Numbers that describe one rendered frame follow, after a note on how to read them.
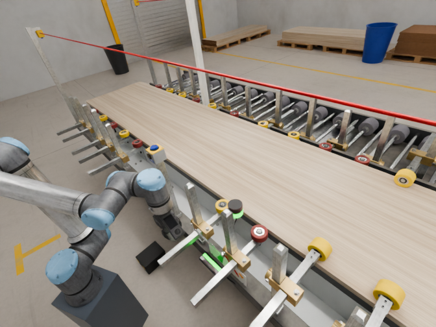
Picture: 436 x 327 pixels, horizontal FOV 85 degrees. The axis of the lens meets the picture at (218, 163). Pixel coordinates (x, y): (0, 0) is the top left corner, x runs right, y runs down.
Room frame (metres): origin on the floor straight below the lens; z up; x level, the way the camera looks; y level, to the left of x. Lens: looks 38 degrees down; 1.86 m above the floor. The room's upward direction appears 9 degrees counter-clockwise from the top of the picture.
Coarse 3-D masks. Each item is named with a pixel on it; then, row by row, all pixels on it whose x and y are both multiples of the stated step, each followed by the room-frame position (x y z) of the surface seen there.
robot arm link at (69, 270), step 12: (60, 252) 0.74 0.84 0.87; (72, 252) 0.73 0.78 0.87; (84, 252) 0.75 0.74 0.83; (48, 264) 0.69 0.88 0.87; (60, 264) 0.68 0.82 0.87; (72, 264) 0.67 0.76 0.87; (84, 264) 0.71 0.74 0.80; (48, 276) 0.63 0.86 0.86; (60, 276) 0.62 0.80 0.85; (72, 276) 0.64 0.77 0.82; (84, 276) 0.67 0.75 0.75; (60, 288) 0.62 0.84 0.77; (72, 288) 0.62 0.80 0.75
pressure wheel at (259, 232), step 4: (256, 224) 0.71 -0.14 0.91; (260, 224) 0.70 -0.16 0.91; (252, 228) 0.69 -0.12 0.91; (256, 228) 0.69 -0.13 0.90; (260, 228) 0.68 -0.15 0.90; (264, 228) 0.68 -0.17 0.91; (252, 232) 0.67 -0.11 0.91; (256, 232) 0.67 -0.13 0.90; (260, 232) 0.66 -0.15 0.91; (264, 232) 0.66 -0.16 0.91; (252, 236) 0.65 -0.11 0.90; (256, 236) 0.64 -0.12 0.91; (260, 236) 0.64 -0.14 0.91; (264, 236) 0.64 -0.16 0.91; (256, 240) 0.64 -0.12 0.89; (260, 240) 0.63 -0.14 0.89; (264, 240) 0.63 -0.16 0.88
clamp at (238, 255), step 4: (224, 248) 0.63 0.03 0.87; (228, 252) 0.61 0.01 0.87; (236, 252) 0.60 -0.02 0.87; (240, 252) 0.60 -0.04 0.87; (228, 256) 0.60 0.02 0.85; (232, 256) 0.58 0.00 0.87; (236, 256) 0.58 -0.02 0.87; (240, 256) 0.58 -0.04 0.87; (244, 256) 0.58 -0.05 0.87; (236, 260) 0.56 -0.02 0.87; (240, 260) 0.56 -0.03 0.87; (248, 260) 0.55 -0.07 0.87; (240, 264) 0.54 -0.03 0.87; (244, 264) 0.54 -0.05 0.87; (248, 264) 0.55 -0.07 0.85; (240, 268) 0.54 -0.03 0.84; (244, 268) 0.53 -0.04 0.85
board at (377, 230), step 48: (144, 96) 2.66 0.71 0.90; (192, 144) 1.51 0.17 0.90; (240, 144) 1.42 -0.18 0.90; (288, 144) 1.33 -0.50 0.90; (240, 192) 0.94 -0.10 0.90; (288, 192) 0.89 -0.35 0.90; (336, 192) 0.84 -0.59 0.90; (384, 192) 0.79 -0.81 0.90; (432, 192) 0.75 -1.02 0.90; (288, 240) 0.60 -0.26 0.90; (336, 240) 0.57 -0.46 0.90; (384, 240) 0.54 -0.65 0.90; (432, 240) 0.50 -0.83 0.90; (432, 288) 0.33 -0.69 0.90
